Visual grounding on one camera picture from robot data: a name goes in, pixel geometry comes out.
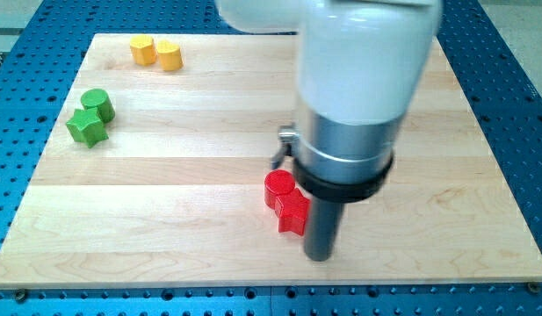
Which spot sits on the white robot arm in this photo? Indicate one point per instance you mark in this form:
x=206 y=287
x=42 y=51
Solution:
x=358 y=65

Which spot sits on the red star block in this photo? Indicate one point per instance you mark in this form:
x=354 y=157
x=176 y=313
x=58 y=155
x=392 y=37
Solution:
x=291 y=210

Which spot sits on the green star block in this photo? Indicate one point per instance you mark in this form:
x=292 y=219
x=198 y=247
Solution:
x=87 y=127

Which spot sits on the red cylinder block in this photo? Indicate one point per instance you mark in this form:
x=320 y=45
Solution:
x=277 y=183

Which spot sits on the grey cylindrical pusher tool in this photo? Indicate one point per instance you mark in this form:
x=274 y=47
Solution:
x=321 y=228

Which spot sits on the light wooden board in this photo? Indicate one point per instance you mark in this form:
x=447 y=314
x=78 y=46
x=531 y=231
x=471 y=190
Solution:
x=175 y=196

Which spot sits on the yellow heart block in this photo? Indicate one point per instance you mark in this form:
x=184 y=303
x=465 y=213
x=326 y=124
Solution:
x=169 y=55

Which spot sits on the yellow hexagon block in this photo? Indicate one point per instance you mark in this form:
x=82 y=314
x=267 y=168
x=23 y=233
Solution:
x=143 y=49

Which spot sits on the green cylinder block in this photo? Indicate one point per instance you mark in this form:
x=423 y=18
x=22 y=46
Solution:
x=99 y=99

